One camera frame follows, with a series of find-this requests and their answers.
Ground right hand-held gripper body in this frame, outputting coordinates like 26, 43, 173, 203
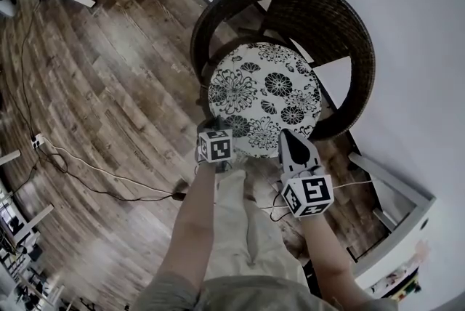
278, 129, 336, 220

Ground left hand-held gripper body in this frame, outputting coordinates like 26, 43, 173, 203
195, 116, 238, 172

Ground round floral cushion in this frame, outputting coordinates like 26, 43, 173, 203
207, 42, 323, 160

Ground dark wicker chair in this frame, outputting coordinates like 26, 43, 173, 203
189, 0, 377, 142

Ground person's left forearm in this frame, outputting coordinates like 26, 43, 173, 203
155, 161, 219, 283

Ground person's right forearm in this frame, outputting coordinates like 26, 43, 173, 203
298, 211, 365, 298

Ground person's right hand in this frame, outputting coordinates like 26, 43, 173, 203
298, 164, 325, 179

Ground person's beige trousers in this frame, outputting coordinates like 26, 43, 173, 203
207, 160, 310, 283

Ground white desk with grommet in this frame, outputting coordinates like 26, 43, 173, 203
344, 151, 465, 303

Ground person's grey shirt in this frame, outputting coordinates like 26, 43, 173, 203
136, 275, 403, 311

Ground colourful items on desk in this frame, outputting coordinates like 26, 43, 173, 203
366, 264, 423, 300

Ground white desk legs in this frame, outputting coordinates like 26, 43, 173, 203
0, 150, 56, 249

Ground white cable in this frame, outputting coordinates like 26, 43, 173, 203
332, 177, 376, 191

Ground black floor cable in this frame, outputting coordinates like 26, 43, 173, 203
14, 0, 175, 202

